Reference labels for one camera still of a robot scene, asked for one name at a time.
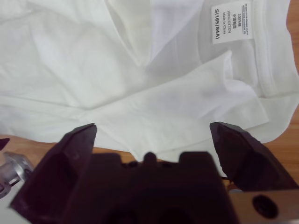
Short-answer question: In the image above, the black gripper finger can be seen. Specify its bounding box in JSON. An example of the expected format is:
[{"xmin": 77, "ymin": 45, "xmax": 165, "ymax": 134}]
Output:
[
  {"xmin": 9, "ymin": 123, "xmax": 97, "ymax": 224},
  {"xmin": 0, "ymin": 137, "xmax": 10, "ymax": 151},
  {"xmin": 209, "ymin": 122, "xmax": 291, "ymax": 191}
]

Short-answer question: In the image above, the white neck label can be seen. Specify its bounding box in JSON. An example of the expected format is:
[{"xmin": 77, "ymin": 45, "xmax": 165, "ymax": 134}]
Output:
[{"xmin": 211, "ymin": 2, "xmax": 252, "ymax": 45}]

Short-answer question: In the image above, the white t-shirt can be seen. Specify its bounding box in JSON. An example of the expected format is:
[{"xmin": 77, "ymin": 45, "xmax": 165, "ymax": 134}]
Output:
[{"xmin": 0, "ymin": 0, "xmax": 299, "ymax": 175}]

